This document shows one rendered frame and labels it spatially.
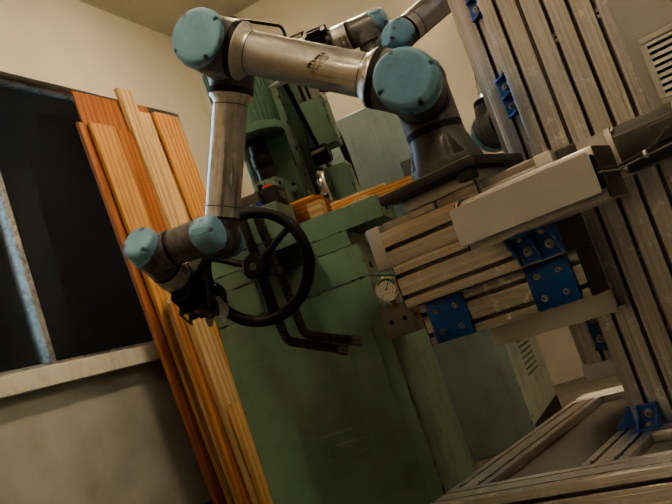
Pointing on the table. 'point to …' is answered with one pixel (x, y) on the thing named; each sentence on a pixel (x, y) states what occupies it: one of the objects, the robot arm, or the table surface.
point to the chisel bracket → (278, 185)
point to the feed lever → (321, 154)
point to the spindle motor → (259, 112)
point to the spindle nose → (261, 158)
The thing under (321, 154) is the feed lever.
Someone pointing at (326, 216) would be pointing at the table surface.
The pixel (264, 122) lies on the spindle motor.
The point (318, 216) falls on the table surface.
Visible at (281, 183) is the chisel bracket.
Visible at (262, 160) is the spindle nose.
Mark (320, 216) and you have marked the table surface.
